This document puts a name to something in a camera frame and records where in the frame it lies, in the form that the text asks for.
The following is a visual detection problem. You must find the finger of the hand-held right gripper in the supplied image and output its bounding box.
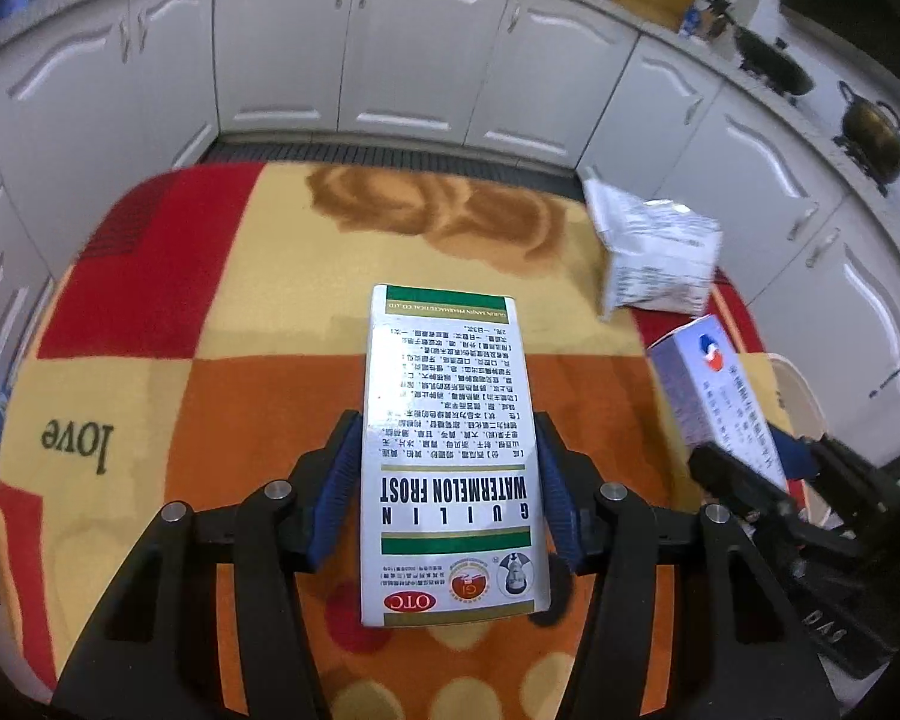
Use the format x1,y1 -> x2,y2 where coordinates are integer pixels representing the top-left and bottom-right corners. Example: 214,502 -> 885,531
769,424 -> 900,512
685,440 -> 864,558

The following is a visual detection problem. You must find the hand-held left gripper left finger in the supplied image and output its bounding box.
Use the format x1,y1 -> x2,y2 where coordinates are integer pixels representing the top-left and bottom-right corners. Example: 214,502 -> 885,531
49,410 -> 362,720

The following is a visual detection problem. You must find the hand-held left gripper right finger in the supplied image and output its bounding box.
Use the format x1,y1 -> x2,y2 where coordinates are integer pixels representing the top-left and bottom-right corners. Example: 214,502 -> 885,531
533,411 -> 845,720

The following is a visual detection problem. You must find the white blue carton box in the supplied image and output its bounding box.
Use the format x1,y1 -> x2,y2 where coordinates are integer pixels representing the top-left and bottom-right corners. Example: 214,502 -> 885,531
644,313 -> 789,497

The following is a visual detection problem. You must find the green white medicine box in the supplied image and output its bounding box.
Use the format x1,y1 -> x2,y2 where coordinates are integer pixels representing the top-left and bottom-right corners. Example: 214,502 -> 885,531
359,283 -> 555,630

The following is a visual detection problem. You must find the red yellow printed blanket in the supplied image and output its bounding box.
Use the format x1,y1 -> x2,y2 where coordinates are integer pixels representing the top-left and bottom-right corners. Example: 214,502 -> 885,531
0,160 -> 819,720

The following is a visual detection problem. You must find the white printed paper packet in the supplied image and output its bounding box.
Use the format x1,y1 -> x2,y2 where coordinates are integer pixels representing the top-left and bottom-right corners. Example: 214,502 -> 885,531
580,178 -> 724,320

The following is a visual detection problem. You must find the dark brass cooking pot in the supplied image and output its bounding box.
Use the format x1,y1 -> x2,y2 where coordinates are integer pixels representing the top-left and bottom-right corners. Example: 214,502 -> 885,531
832,80 -> 900,185

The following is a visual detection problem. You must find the black wok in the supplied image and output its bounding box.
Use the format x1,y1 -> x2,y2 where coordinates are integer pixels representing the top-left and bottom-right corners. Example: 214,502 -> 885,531
734,28 -> 815,98

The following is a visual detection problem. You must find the row of white cabinet doors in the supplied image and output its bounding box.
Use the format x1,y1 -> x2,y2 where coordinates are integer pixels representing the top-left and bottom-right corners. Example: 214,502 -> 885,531
0,0 -> 900,466

